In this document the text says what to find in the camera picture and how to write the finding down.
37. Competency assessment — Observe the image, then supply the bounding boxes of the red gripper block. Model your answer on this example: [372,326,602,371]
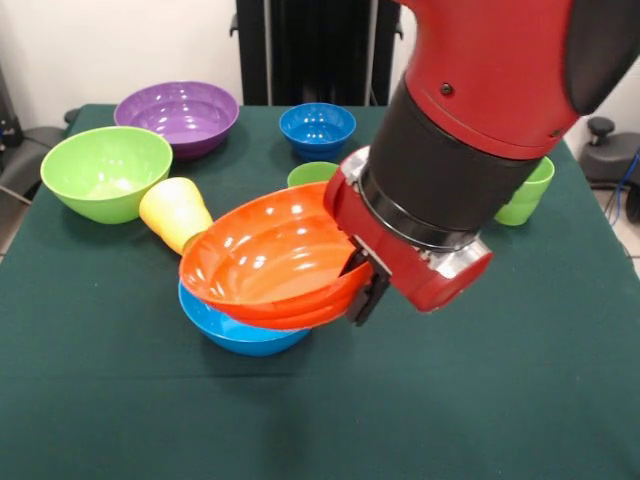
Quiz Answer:
[323,146,495,327]

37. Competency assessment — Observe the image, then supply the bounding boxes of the wide orange bowl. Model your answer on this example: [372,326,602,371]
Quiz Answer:
[178,180,375,331]

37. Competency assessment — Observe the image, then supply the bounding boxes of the plain green cup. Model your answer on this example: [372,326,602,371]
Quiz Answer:
[286,161,341,189]

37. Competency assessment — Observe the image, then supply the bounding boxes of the large blue bowl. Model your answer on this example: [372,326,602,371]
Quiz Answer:
[178,282,314,358]

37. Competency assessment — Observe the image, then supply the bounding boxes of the ribbed yellow cup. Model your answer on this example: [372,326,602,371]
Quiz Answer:
[138,176,215,257]

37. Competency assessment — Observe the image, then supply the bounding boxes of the large green bowl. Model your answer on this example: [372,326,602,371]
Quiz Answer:
[39,125,174,225]

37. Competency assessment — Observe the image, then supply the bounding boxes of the dark green table cloth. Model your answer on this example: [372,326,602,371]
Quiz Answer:
[0,103,640,480]

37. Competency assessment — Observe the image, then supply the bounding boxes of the dark blue small bowl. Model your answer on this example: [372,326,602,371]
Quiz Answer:
[278,102,358,163]

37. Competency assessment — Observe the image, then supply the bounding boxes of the ribbed green cup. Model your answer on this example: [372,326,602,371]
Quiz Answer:
[493,155,556,227]

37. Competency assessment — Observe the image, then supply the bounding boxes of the purple bowl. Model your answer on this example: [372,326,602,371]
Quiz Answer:
[113,81,241,161]

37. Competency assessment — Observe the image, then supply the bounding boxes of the grey chair base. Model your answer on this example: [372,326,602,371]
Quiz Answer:
[0,124,69,191]

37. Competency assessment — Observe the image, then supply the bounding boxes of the blue cable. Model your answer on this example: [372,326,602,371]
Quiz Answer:
[604,149,640,224]

